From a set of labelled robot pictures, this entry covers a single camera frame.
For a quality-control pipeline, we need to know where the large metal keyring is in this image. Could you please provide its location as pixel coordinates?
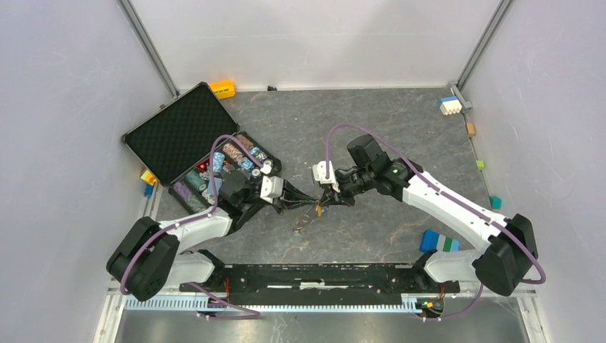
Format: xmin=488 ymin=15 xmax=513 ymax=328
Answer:
xmin=292 ymin=202 xmax=319 ymax=234

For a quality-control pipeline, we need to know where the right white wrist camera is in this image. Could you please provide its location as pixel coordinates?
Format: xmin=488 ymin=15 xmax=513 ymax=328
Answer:
xmin=312 ymin=160 xmax=340 ymax=193

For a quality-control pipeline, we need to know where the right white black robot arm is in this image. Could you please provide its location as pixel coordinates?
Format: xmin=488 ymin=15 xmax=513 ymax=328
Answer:
xmin=312 ymin=134 xmax=538 ymax=297

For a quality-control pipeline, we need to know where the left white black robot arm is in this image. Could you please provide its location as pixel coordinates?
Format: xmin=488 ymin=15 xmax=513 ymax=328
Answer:
xmin=106 ymin=171 xmax=318 ymax=302

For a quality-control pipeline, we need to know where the blue white toy block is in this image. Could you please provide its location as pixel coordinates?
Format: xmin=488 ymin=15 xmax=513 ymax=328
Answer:
xmin=439 ymin=96 xmax=463 ymax=115

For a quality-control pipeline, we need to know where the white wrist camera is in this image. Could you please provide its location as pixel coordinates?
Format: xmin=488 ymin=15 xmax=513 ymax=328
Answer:
xmin=312 ymin=160 xmax=340 ymax=193
xmin=260 ymin=176 xmax=284 ymax=203

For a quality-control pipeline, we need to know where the small teal cube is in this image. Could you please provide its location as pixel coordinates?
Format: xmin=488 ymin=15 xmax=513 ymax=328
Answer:
xmin=489 ymin=195 xmax=502 ymax=210

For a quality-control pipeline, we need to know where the orange toy block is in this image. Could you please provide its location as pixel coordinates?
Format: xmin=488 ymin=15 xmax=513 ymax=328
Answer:
xmin=209 ymin=80 xmax=236 ymax=99

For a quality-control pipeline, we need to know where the blue green white block stack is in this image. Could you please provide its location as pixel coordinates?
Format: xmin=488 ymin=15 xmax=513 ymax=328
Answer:
xmin=419 ymin=229 xmax=460 ymax=253

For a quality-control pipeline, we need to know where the small brown wooden block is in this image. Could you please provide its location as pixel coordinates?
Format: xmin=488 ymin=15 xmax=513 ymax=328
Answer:
xmin=466 ymin=122 xmax=477 ymax=138

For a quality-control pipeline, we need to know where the yellow orange blue block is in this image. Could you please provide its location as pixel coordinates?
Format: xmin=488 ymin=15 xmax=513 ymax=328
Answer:
xmin=140 ymin=169 xmax=157 ymax=198

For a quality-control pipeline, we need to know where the black poker chip case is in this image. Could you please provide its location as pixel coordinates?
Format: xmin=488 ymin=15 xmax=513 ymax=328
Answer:
xmin=122 ymin=82 xmax=282 ymax=217

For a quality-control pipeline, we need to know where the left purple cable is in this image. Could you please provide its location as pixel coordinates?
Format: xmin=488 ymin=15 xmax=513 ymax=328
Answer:
xmin=119 ymin=134 xmax=274 ymax=321

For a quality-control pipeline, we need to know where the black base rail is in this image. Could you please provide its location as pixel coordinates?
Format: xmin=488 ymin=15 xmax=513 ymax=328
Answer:
xmin=200 ymin=263 xmax=460 ymax=306

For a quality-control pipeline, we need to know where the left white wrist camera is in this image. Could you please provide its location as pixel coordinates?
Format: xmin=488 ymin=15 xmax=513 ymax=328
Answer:
xmin=260 ymin=176 xmax=284 ymax=203

